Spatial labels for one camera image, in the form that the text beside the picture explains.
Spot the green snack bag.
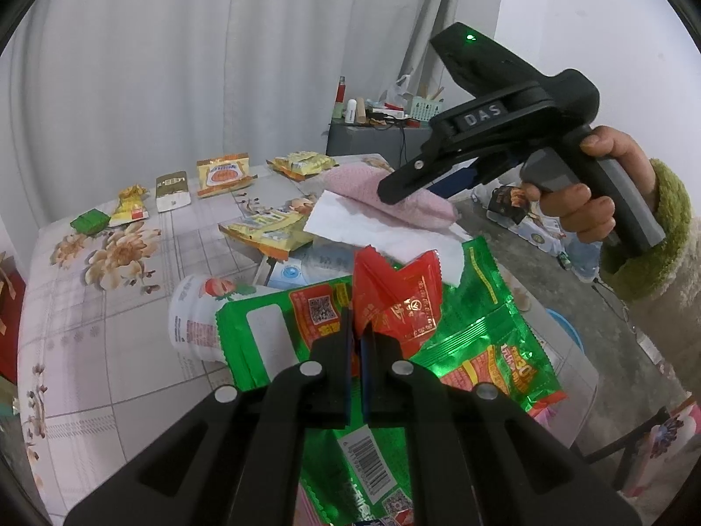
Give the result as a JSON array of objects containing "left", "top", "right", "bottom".
[{"left": 216, "top": 238, "right": 564, "bottom": 525}]

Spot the pink cloth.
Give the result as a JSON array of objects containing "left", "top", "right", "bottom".
[{"left": 323, "top": 163, "right": 457, "bottom": 231}]

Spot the red snack wrapper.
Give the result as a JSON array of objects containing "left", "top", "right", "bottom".
[{"left": 352, "top": 246, "right": 443, "bottom": 359}]

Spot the white tissue paper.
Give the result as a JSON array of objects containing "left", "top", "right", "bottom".
[{"left": 304, "top": 191, "right": 471, "bottom": 286}]

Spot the yellow snack bag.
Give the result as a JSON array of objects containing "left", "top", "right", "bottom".
[{"left": 219, "top": 209, "right": 314, "bottom": 261}]

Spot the person's right hand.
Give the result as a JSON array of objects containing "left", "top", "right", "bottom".
[{"left": 521, "top": 124, "right": 659, "bottom": 245}]

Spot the green pen holder box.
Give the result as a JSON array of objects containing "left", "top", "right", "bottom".
[{"left": 409, "top": 96, "right": 444, "bottom": 122}]

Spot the dark snack bag on floor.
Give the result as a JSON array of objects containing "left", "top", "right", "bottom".
[{"left": 489, "top": 185, "right": 531, "bottom": 224}]

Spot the grey cabinet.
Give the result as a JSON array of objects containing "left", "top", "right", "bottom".
[{"left": 326, "top": 122, "right": 431, "bottom": 169}]

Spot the white cardboard box on floor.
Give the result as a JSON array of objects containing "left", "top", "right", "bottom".
[{"left": 486, "top": 210, "right": 570, "bottom": 259}]

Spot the blue plastic waste basket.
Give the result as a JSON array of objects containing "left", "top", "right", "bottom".
[{"left": 546, "top": 309, "right": 584, "bottom": 353}]

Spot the floral tablecloth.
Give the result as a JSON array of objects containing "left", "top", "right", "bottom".
[{"left": 15, "top": 153, "right": 602, "bottom": 524}]

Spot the red thermos bottle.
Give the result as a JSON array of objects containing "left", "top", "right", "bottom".
[{"left": 332, "top": 75, "right": 346, "bottom": 120}]

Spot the green fuzzy right sleeve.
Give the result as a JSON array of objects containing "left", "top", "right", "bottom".
[{"left": 598, "top": 158, "right": 701, "bottom": 396}]

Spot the yellow packet far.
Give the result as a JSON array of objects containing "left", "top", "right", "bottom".
[{"left": 267, "top": 151, "right": 337, "bottom": 182}]

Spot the small yellow snack packet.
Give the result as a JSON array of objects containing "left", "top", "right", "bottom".
[{"left": 108, "top": 184, "right": 149, "bottom": 228}]

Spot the green square packet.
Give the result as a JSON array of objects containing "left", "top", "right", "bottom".
[{"left": 70, "top": 209, "right": 110, "bottom": 236}]

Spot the orange yellow snack packet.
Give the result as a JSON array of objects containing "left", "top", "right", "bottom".
[{"left": 196, "top": 153, "right": 258, "bottom": 198}]

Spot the white curtain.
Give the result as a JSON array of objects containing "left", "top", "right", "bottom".
[{"left": 1, "top": 0, "right": 500, "bottom": 256}]

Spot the black cable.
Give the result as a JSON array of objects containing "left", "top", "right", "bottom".
[{"left": 393, "top": 120, "right": 413, "bottom": 169}]

